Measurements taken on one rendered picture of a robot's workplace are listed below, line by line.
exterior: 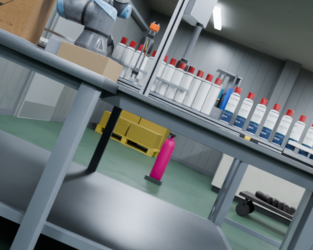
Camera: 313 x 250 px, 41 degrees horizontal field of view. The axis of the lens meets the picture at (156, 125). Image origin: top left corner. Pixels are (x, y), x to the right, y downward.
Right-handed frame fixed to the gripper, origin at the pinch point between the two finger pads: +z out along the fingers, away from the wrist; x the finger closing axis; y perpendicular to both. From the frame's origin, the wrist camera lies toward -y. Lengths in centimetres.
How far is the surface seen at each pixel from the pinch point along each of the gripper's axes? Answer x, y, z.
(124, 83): -8.0, -4.4, 13.1
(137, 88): -14.6, -4.4, 16.5
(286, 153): -87, -5, 59
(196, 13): -48, -14, -16
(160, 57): -27.6, -15.4, 3.2
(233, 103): -64, -2, 30
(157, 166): -16, 276, 94
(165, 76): -29.4, -2.4, 11.8
